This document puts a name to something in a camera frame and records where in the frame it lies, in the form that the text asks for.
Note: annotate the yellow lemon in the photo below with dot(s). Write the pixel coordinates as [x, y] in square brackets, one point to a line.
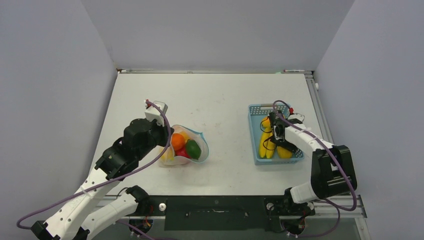
[168, 156]

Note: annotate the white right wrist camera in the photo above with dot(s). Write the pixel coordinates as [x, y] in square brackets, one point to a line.
[296, 116]

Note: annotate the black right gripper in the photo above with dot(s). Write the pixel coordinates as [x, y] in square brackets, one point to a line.
[288, 146]

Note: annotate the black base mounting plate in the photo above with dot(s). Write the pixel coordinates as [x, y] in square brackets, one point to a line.
[223, 213]

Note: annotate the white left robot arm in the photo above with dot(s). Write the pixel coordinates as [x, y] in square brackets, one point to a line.
[77, 219]

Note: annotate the clear zip top bag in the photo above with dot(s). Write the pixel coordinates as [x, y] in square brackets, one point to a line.
[199, 138]

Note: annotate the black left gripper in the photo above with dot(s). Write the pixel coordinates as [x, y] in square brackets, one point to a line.
[164, 131]

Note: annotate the green pepper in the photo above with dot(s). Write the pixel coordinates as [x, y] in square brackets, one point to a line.
[193, 149]

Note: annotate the aluminium right frame rail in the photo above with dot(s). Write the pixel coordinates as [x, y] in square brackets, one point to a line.
[313, 88]

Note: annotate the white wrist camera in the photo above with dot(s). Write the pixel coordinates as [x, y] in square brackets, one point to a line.
[151, 113]
[296, 116]

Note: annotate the aluminium front frame rail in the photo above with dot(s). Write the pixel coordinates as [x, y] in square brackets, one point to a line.
[322, 208]

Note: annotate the yellow banana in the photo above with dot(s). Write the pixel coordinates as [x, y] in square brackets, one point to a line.
[270, 149]
[262, 148]

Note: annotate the orange fruit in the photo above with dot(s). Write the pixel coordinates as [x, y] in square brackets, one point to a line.
[177, 141]

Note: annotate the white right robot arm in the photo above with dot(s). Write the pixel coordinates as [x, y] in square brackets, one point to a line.
[332, 170]

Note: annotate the red apple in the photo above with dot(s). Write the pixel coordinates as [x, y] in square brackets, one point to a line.
[182, 153]

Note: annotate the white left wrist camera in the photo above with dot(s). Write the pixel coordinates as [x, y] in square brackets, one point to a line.
[151, 113]

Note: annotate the light blue plastic basket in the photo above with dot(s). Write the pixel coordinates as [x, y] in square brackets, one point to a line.
[256, 113]

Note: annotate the aluminium frame rail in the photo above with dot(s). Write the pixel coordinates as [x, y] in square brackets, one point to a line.
[322, 208]
[313, 88]

